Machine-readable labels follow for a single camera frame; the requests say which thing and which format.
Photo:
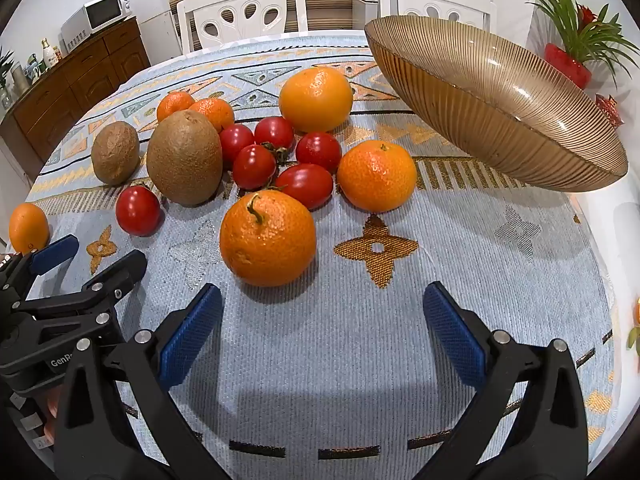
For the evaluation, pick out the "amber ribbed glass bowl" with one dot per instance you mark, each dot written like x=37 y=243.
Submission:
x=500 y=110

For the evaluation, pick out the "orange with green stem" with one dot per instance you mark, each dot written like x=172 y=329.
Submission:
x=270 y=240

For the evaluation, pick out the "green potted plant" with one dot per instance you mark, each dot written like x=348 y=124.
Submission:
x=585 y=35

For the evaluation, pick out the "brown wooden sideboard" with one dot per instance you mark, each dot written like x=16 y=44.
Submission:
x=60 y=100

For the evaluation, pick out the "person's left hand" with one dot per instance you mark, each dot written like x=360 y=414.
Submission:
x=51 y=410

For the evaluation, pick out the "small tangerine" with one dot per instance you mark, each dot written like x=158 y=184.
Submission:
x=215 y=112
x=174 y=105

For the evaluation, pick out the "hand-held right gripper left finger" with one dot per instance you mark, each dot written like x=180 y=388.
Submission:
x=192 y=335

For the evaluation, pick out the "red ornament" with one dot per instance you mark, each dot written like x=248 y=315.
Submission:
x=610 y=110

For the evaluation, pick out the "red plant pot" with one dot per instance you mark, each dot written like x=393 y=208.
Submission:
x=567 y=67

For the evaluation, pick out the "white cabinet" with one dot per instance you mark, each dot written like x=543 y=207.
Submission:
x=160 y=35

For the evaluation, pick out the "round medium orange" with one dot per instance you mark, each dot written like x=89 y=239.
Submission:
x=376 y=175

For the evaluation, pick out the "small brown kiwi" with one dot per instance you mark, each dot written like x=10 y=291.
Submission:
x=115 y=152

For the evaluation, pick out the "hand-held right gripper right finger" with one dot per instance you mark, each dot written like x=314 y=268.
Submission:
x=452 y=335

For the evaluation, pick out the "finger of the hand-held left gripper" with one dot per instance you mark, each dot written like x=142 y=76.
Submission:
x=127 y=270
x=55 y=251

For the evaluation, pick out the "large brown kiwi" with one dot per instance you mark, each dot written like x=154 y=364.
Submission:
x=185 y=160

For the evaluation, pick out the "red tomato with stem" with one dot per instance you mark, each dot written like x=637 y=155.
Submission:
x=254 y=167

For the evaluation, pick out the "grey canister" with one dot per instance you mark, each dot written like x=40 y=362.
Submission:
x=20 y=80

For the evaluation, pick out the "white bottle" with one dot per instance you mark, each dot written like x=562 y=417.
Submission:
x=47 y=55

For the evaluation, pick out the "small green houseplant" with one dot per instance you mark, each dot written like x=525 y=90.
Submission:
x=5 y=62

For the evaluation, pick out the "small orange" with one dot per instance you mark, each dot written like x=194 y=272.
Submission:
x=28 y=227

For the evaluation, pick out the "white microwave oven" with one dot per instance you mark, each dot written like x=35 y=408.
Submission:
x=80 y=30

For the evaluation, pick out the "large pale orange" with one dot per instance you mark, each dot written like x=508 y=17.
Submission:
x=316 y=100

